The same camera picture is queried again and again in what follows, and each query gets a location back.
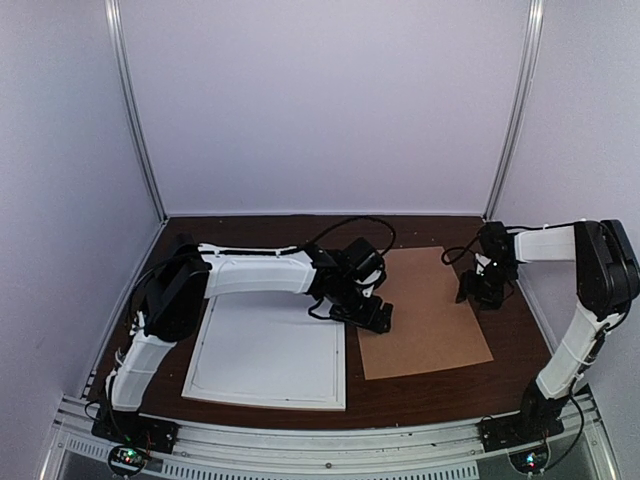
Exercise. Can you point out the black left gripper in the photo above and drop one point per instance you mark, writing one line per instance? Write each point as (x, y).
(367, 319)

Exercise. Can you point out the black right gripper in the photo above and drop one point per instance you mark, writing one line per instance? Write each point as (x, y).
(468, 285)

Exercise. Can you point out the brown backing board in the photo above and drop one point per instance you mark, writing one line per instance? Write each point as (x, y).
(430, 331)

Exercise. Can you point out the red and dark photo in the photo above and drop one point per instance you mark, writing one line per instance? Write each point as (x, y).
(265, 355)

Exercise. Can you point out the white picture frame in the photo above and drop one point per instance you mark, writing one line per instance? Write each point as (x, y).
(342, 370)

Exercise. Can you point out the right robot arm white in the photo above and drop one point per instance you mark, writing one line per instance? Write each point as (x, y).
(606, 281)

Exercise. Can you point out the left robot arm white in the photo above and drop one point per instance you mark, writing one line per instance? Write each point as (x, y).
(174, 291)

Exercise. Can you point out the right controller board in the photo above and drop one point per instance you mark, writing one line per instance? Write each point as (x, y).
(530, 461)

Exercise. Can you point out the controller board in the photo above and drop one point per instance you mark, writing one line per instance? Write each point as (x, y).
(127, 461)
(530, 461)

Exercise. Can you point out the left controller board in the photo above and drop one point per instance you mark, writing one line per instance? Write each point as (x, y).
(127, 461)

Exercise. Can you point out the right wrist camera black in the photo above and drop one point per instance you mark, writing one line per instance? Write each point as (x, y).
(494, 239)

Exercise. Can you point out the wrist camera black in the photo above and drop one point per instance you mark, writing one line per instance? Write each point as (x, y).
(362, 259)
(494, 239)

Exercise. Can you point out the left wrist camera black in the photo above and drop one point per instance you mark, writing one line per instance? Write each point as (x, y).
(362, 259)

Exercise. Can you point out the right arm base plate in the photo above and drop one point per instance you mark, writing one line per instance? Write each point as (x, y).
(537, 419)

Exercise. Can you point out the aluminium front rail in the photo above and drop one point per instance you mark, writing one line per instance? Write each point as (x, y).
(451, 450)

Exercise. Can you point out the aluminium corner post right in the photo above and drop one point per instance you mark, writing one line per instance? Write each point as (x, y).
(525, 79)

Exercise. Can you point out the aluminium corner post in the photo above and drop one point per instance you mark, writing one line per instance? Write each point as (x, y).
(525, 79)
(117, 36)

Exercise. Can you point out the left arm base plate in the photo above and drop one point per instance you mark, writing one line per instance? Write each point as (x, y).
(131, 428)

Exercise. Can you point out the aluminium corner post left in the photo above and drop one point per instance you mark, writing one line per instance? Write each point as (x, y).
(117, 36)

